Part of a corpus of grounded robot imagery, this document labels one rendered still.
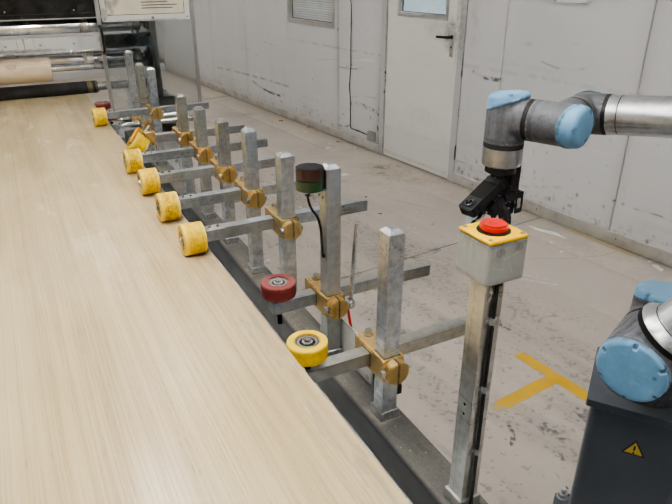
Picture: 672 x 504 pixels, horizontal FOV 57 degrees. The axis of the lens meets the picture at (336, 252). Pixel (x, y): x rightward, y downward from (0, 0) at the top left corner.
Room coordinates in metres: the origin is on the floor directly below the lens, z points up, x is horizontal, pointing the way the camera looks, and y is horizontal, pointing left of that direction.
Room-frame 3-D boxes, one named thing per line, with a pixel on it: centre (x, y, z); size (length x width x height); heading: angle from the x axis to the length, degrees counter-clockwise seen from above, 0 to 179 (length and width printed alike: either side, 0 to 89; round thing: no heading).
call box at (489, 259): (0.80, -0.22, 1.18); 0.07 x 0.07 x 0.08; 28
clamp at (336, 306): (1.27, 0.03, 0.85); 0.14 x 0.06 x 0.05; 28
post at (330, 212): (1.25, 0.01, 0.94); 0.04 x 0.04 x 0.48; 28
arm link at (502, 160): (1.37, -0.38, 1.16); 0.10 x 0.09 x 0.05; 33
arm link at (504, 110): (1.37, -0.38, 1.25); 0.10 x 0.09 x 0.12; 50
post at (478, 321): (0.80, -0.22, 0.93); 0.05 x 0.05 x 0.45; 28
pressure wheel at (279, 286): (1.24, 0.13, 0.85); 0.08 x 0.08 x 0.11
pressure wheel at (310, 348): (1.00, 0.06, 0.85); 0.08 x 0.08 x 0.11
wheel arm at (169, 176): (1.96, 0.37, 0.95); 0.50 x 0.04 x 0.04; 118
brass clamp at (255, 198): (1.72, 0.25, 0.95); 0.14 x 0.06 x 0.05; 28
